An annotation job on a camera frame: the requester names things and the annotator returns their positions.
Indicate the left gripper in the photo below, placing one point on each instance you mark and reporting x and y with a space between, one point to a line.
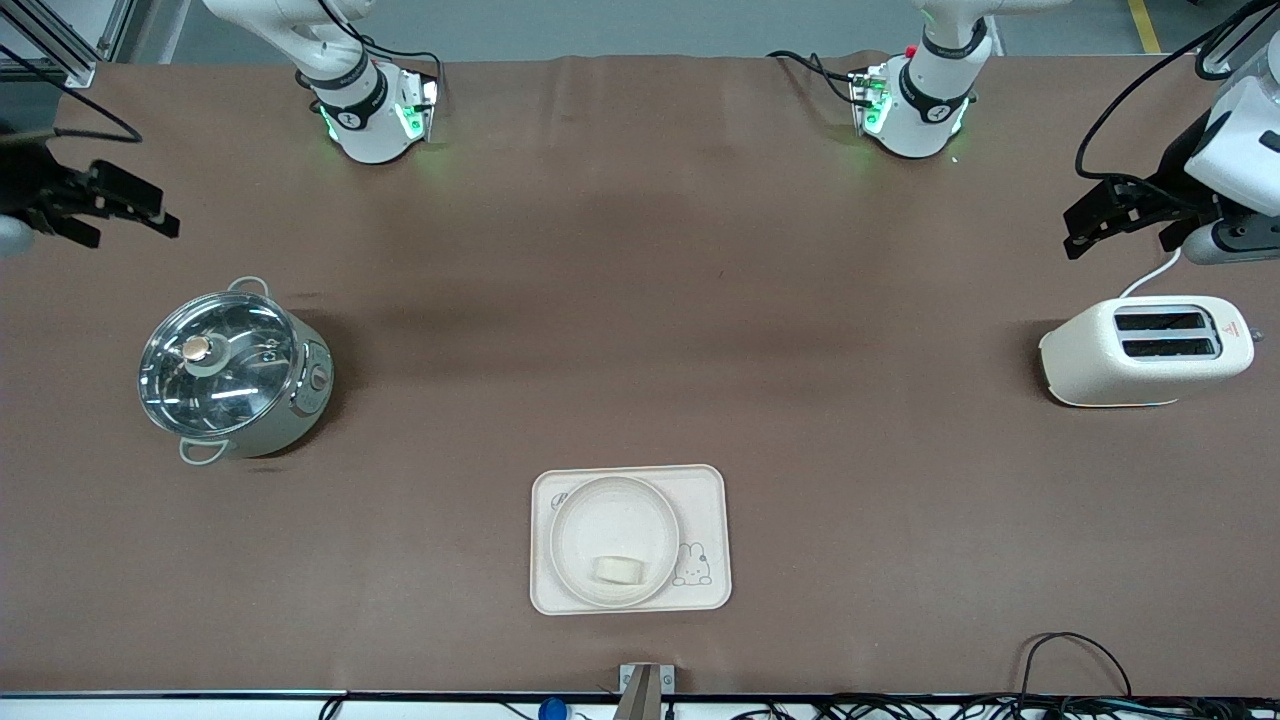
1171 187

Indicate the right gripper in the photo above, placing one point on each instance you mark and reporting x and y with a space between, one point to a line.
30 182

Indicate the cream round plate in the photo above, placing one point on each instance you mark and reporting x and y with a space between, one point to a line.
610 520

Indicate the white steamed bun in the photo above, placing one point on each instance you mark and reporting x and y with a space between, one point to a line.
620 570

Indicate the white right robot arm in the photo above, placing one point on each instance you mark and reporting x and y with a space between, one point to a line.
370 130

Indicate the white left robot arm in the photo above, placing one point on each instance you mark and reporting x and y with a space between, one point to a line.
925 120

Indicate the cream two-slot toaster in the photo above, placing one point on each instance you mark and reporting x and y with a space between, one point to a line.
1090 360

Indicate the glass pot lid with knob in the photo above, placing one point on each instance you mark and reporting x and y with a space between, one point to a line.
230 390

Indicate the metal connector box green light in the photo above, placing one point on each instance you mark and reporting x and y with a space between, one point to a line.
868 100
418 105

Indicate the steel pot with glass lid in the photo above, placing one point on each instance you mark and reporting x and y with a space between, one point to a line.
310 390

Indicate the brown table cloth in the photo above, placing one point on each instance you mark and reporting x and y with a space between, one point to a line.
640 300

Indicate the cream tray with rabbit print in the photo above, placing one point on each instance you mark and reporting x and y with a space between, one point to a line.
705 500

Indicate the blue round cap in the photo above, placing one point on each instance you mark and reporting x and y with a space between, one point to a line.
552 710

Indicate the aluminium frame profile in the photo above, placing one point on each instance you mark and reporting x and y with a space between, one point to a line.
60 50

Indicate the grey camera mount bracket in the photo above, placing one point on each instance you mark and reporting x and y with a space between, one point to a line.
645 685

